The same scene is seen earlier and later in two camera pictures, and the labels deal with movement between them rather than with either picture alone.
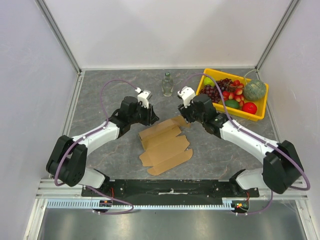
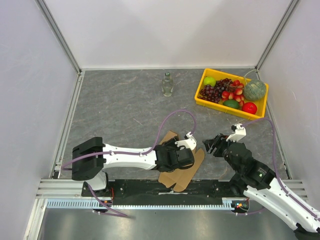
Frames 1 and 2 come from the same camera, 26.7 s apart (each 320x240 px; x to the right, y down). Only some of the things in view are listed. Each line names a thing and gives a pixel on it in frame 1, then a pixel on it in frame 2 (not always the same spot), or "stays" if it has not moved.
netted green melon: [254, 90] stays
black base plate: [169, 190] stays
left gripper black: [151, 117] → [171, 143]
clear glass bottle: [167, 85] stays
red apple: [249, 107] stays
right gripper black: [186, 113] → [217, 146]
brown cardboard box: [165, 150] → [179, 177]
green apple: [207, 80] stays
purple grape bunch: [213, 91] stays
